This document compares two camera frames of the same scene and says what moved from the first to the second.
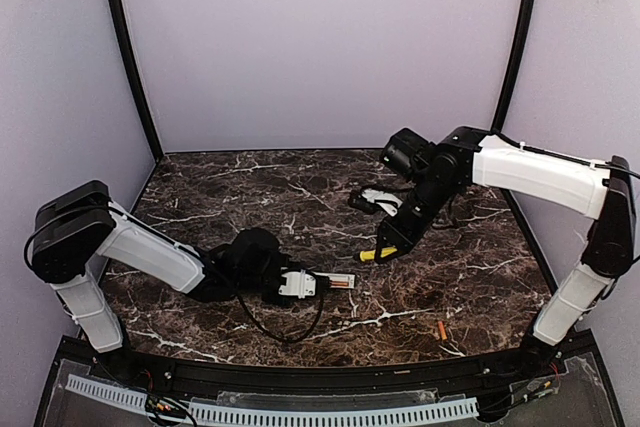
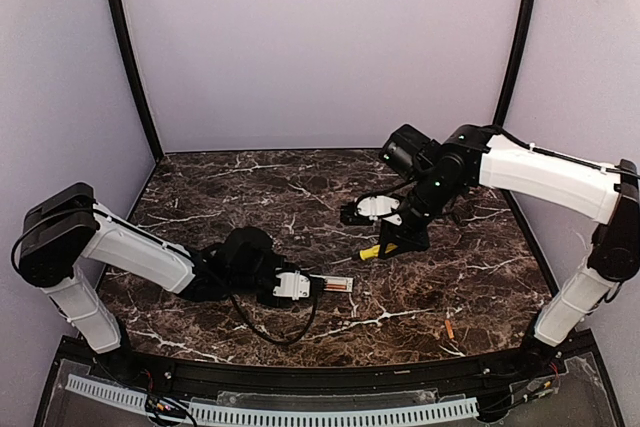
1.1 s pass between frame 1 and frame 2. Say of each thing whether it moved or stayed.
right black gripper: stayed
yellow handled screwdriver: stayed
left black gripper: stayed
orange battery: moved
